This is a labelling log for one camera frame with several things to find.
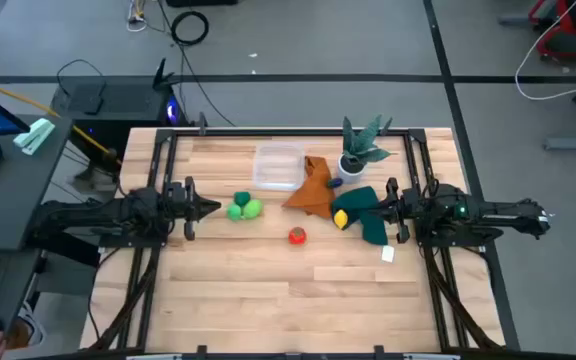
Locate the dark green toy pepper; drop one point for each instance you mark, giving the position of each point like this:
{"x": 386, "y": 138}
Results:
{"x": 242, "y": 198}

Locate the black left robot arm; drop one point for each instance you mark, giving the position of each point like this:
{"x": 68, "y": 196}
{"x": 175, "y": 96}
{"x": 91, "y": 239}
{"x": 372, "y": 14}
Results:
{"x": 93, "y": 212}

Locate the yellow toy lemon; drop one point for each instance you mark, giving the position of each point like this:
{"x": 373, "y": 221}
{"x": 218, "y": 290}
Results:
{"x": 341, "y": 219}

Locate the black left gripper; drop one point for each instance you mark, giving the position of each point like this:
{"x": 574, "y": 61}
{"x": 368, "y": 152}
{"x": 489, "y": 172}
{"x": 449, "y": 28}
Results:
{"x": 178, "y": 206}

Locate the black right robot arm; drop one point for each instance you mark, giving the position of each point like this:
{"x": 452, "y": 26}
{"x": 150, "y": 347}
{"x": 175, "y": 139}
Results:
{"x": 468, "y": 212}

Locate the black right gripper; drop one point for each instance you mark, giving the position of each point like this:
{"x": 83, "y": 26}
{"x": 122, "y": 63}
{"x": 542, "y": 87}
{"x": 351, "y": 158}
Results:
{"x": 402, "y": 212}

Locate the red toy tomato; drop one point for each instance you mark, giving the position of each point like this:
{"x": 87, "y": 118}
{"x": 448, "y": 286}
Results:
{"x": 297, "y": 235}

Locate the dark green cloth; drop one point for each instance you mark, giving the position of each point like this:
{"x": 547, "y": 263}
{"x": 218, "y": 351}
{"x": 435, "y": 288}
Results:
{"x": 355, "y": 197}

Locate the black computer tower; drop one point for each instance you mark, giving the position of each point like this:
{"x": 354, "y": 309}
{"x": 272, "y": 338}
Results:
{"x": 128, "y": 105}

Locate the snake plant in white pot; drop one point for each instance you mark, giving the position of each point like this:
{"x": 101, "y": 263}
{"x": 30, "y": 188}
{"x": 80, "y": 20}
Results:
{"x": 358, "y": 150}

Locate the dark grey desk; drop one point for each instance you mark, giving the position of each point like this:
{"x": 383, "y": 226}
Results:
{"x": 18, "y": 200}

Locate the orange cloth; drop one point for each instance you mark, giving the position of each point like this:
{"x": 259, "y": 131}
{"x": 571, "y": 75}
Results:
{"x": 313, "y": 192}

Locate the oval light green toy fruit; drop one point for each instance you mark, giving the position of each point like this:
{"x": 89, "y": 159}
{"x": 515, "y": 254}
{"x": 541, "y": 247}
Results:
{"x": 253, "y": 209}

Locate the grey metal furniture foot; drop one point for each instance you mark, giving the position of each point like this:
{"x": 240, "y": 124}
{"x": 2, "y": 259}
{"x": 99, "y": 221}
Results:
{"x": 575, "y": 144}

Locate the black aluminium rig frame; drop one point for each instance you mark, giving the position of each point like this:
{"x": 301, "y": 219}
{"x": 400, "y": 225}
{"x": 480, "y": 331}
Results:
{"x": 288, "y": 132}

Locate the blue toy piece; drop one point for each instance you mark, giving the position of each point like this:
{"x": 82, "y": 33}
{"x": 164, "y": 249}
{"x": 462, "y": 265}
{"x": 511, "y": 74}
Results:
{"x": 335, "y": 183}

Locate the mint green stapler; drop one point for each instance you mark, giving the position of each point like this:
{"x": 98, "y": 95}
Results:
{"x": 35, "y": 136}

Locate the clear plastic tupperware container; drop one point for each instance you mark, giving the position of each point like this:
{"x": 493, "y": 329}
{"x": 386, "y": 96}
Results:
{"x": 278, "y": 167}

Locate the round light green toy lime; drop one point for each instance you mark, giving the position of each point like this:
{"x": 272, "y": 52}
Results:
{"x": 234, "y": 212}

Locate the small black box device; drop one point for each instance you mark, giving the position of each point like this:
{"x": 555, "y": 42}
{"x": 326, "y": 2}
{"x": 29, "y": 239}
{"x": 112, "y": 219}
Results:
{"x": 93, "y": 100}

